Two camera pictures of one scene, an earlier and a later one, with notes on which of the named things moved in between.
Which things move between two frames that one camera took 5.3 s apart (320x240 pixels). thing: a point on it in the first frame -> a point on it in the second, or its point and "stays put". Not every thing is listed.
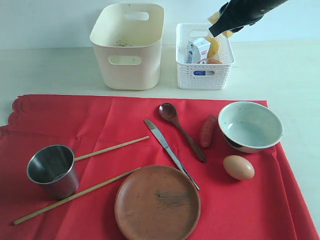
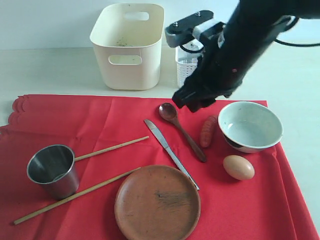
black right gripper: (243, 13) -> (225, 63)
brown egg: (238, 167) stays put
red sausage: (207, 131) stays put
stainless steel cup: (53, 167) stays put
